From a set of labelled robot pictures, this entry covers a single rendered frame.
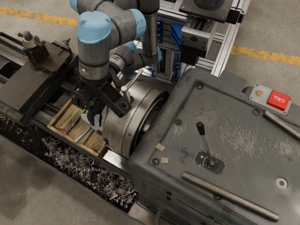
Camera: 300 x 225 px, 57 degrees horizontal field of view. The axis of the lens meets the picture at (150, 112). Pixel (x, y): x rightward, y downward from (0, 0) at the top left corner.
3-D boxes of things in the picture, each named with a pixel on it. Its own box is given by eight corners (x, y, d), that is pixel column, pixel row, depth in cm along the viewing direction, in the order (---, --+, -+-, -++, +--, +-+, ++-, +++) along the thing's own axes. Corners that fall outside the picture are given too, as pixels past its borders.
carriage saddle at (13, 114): (82, 61, 153) (79, 54, 148) (25, 127, 135) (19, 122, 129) (41, 42, 161) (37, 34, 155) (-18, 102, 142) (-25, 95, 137)
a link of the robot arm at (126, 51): (139, 54, 133) (137, 41, 125) (126, 69, 129) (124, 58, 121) (125, 47, 135) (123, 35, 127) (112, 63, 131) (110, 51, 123)
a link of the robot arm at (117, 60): (126, 68, 128) (124, 57, 121) (120, 76, 126) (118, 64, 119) (112, 62, 130) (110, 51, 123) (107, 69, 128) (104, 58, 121)
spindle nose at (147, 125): (169, 117, 122) (169, 96, 103) (146, 158, 115) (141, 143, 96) (164, 114, 123) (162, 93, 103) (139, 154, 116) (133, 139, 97)
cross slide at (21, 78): (76, 54, 148) (74, 48, 144) (22, 115, 131) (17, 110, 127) (52, 42, 152) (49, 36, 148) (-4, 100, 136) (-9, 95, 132)
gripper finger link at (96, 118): (85, 122, 87) (84, 101, 81) (100, 131, 85) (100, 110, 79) (78, 128, 85) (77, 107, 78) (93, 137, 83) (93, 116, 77)
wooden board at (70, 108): (139, 100, 140) (139, 96, 137) (99, 159, 126) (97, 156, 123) (92, 77, 148) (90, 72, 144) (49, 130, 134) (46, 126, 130)
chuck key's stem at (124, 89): (128, 99, 101) (123, 84, 90) (133, 102, 100) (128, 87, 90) (125, 104, 100) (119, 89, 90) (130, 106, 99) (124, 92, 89)
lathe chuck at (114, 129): (163, 106, 130) (160, 71, 101) (128, 164, 120) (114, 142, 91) (146, 98, 132) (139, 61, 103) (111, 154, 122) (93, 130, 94)
